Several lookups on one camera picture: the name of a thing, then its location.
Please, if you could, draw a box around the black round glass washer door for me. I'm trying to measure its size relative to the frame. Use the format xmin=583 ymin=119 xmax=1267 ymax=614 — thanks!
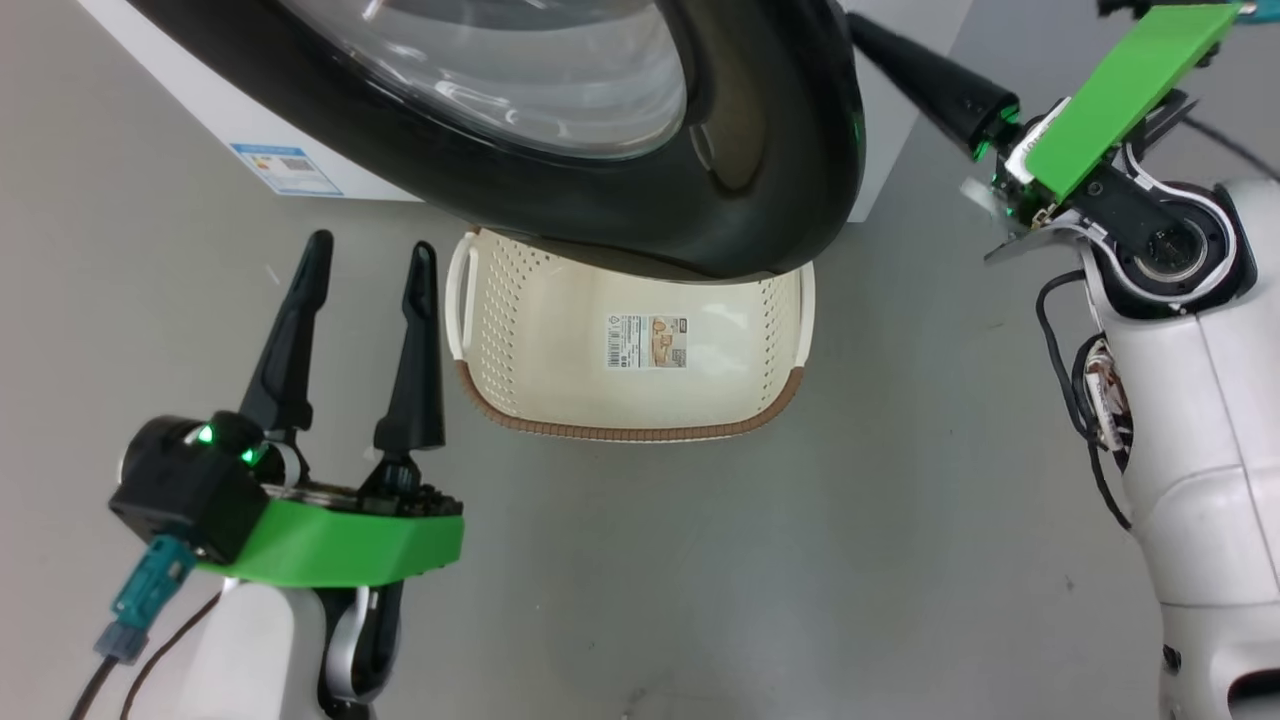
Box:
xmin=125 ymin=0 xmax=867 ymax=282

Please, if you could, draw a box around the left teal cable connector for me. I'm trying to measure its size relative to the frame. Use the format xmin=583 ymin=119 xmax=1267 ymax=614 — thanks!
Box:
xmin=94 ymin=535 xmax=198 ymax=664

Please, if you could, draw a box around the left arm thin dark cable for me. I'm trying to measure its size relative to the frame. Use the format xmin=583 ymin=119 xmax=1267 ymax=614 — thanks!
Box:
xmin=119 ymin=591 xmax=224 ymax=720

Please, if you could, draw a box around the camera black cable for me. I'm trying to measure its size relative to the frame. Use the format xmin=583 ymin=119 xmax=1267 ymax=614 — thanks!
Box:
xmin=1185 ymin=112 xmax=1280 ymax=187
xmin=68 ymin=654 xmax=123 ymax=720

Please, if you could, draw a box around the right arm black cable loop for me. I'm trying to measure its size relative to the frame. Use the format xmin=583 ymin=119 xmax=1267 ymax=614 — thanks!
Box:
xmin=1034 ymin=269 xmax=1137 ymax=532

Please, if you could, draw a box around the blue energy label sticker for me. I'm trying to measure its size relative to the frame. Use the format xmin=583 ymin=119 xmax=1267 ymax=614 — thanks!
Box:
xmin=230 ymin=143 xmax=345 ymax=198

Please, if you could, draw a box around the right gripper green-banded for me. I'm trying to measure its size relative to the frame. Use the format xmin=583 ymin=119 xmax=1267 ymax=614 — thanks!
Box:
xmin=848 ymin=3 xmax=1244 ymax=263

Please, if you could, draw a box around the basket product label sticker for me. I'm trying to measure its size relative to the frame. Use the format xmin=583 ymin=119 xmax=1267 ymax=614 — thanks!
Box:
xmin=604 ymin=313 xmax=692 ymax=370

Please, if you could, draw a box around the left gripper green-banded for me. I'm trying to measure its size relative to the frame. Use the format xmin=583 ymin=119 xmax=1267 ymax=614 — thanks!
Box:
xmin=198 ymin=230 xmax=466 ymax=589

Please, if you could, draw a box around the left camera black cable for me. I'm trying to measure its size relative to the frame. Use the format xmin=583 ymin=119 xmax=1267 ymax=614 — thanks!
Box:
xmin=68 ymin=654 xmax=123 ymax=720

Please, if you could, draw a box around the right camera black cable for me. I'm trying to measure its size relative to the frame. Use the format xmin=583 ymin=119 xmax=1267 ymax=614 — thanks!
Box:
xmin=1185 ymin=112 xmax=1280 ymax=187

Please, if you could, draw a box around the white front-load washing machine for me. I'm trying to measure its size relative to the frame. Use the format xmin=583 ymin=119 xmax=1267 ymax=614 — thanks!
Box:
xmin=75 ymin=0 xmax=976 ymax=223

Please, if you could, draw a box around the cream perforated laundry basket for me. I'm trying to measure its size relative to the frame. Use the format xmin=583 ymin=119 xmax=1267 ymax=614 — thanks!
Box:
xmin=445 ymin=228 xmax=817 ymax=444

